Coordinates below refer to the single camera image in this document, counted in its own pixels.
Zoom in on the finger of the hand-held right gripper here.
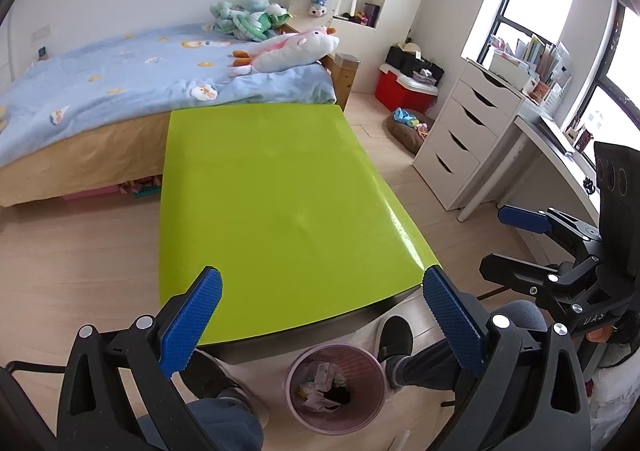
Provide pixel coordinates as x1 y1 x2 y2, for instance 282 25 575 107
479 253 601 317
497 204 603 257

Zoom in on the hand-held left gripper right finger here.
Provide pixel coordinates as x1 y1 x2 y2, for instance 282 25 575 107
422 266 591 451

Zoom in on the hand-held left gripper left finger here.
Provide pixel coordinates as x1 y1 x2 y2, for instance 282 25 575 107
56 265 223 451

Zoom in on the pink trash bin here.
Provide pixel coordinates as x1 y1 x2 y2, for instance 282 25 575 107
284 343 388 434

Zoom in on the person's right forearm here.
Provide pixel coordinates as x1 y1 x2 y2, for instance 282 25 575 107
590 351 640 451

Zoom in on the white desk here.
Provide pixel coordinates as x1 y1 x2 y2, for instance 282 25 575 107
457 114 601 242

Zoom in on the person's right shoe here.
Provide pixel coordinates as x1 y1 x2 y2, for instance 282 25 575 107
376 315 415 389

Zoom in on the person's shoe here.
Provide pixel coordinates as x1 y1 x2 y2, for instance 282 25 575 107
180 348 271 432
376 315 415 389

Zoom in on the person's left shoe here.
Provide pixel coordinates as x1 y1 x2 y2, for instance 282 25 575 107
180 348 271 432

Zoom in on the white drawer unit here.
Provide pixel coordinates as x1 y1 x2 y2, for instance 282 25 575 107
412 57 533 212

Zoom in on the green low table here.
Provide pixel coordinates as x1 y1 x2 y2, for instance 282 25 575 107
157 104 443 367

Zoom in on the brown pet bed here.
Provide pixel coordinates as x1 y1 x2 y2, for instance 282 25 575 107
384 107 436 154

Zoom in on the blue green soft toy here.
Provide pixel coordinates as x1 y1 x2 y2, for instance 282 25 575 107
392 107 421 128

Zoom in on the pink box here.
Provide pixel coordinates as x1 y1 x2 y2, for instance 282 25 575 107
62 185 121 202

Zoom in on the row of books and papers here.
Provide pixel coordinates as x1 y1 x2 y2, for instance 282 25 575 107
487 34 573 92

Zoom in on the red storage box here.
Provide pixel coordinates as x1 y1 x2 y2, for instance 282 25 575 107
375 64 440 114

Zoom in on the black storage box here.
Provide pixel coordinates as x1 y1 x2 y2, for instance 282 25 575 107
386 45 445 82

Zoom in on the bed with blue blanket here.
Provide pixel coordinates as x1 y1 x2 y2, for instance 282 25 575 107
0 24 337 169

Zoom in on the white pink plush toy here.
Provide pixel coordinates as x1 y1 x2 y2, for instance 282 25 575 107
231 26 341 78

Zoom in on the green plush toy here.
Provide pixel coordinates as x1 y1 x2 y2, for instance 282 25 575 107
210 0 291 43

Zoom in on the white wire basket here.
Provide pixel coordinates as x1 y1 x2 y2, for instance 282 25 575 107
540 76 573 117

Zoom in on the wooden bed frame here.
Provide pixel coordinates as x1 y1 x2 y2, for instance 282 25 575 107
0 106 173 208

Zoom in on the black chair frame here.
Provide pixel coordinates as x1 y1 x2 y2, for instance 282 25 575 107
0 360 68 451

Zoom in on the wooden bed post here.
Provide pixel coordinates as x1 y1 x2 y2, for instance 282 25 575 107
320 52 361 113

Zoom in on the white wall shelf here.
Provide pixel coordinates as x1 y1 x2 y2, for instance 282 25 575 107
290 0 411 107

